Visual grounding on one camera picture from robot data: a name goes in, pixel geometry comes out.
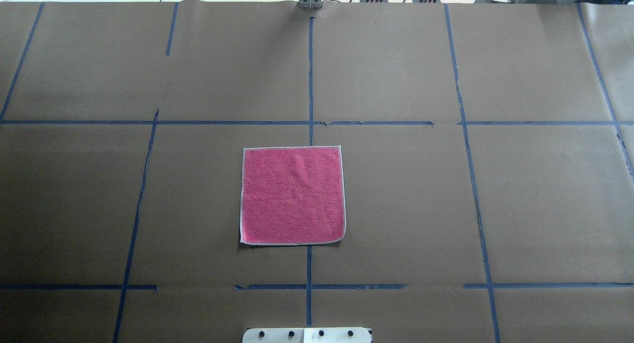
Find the pink towel with grey back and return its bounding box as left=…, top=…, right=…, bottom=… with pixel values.
left=239, top=146, right=347, bottom=246

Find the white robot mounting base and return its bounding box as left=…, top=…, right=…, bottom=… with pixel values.
left=242, top=327, right=373, bottom=343

